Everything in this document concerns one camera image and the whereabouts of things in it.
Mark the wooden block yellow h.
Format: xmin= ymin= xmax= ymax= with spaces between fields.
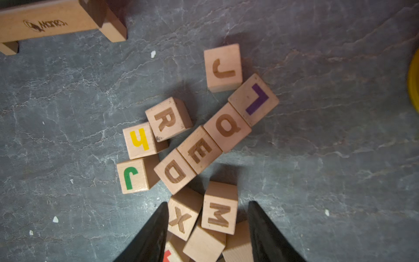
xmin=123 ymin=122 xmax=169 ymax=159

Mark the yellow pen cup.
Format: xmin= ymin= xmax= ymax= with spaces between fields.
xmin=407 ymin=49 xmax=419 ymax=112

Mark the wooden block purple L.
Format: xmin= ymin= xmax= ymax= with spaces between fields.
xmin=228 ymin=73 xmax=279 ymax=127

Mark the wooden block red letter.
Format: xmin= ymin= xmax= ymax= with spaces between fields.
xmin=163 ymin=232 xmax=190 ymax=262

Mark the plain wooden block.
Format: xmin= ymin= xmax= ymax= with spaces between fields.
xmin=183 ymin=222 xmax=227 ymax=262
xmin=223 ymin=221 xmax=254 ymax=262

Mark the wooden block letter R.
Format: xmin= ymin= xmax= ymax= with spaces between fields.
xmin=145 ymin=97 xmax=193 ymax=142

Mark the wooden block letter M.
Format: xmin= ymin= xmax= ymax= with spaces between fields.
xmin=201 ymin=181 xmax=239 ymax=235

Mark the wooden block brown J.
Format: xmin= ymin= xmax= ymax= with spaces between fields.
xmin=204 ymin=44 xmax=243 ymax=93

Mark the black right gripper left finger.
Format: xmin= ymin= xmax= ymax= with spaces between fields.
xmin=114 ymin=202 xmax=169 ymax=262

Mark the wooden block letter X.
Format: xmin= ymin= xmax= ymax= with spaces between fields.
xmin=168 ymin=187 xmax=204 ymax=241

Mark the wooden block green J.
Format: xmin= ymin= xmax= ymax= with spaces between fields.
xmin=116 ymin=155 xmax=160 ymax=194

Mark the wooden block letter E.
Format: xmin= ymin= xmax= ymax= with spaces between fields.
xmin=177 ymin=126 xmax=222 ymax=174

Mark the wooden block letter D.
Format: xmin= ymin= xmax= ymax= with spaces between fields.
xmin=154 ymin=148 xmax=197 ymax=195

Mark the wooden block letter Q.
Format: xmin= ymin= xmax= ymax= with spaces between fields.
xmin=204 ymin=102 xmax=252 ymax=153

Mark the plain wooden block right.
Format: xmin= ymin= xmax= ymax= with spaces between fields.
xmin=223 ymin=221 xmax=254 ymax=262

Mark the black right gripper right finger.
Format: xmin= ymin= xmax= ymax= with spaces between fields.
xmin=248 ymin=201 xmax=306 ymax=262

